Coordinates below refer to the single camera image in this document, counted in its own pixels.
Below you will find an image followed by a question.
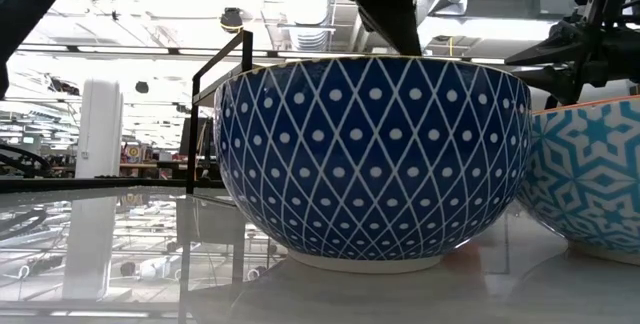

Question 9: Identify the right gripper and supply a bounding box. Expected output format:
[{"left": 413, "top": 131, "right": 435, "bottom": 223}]
[{"left": 504, "top": 18, "right": 640, "bottom": 105}]

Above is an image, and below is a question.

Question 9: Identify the blue diamond bowl yellow inside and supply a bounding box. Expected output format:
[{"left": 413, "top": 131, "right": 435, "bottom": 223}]
[{"left": 213, "top": 54, "right": 533, "bottom": 275}]

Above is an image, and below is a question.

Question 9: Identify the black-framed wooden shelf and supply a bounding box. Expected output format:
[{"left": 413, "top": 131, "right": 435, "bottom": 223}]
[{"left": 185, "top": 28, "right": 257, "bottom": 197}]

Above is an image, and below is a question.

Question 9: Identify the teal star bowl orange inside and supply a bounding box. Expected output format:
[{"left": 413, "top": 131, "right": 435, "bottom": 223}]
[{"left": 516, "top": 94, "right": 640, "bottom": 267}]

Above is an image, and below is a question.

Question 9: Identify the black background monitor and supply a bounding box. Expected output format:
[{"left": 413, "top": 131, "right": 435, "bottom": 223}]
[{"left": 179, "top": 116, "right": 217, "bottom": 158}]

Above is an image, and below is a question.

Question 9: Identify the colourful target board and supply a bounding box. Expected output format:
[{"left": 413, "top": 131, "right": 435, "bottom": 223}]
[{"left": 123, "top": 143, "right": 145, "bottom": 165}]

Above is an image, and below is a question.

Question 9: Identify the white building pillar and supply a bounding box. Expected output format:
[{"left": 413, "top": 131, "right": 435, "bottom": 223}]
[{"left": 74, "top": 77, "right": 125, "bottom": 180}]

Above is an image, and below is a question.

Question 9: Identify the black ceiling light rail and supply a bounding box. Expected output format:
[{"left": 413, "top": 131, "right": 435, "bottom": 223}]
[{"left": 9, "top": 42, "right": 506, "bottom": 65}]

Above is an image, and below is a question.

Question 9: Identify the black aluminium table frame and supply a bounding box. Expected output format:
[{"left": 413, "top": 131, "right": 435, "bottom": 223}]
[{"left": 0, "top": 177, "right": 226, "bottom": 194}]

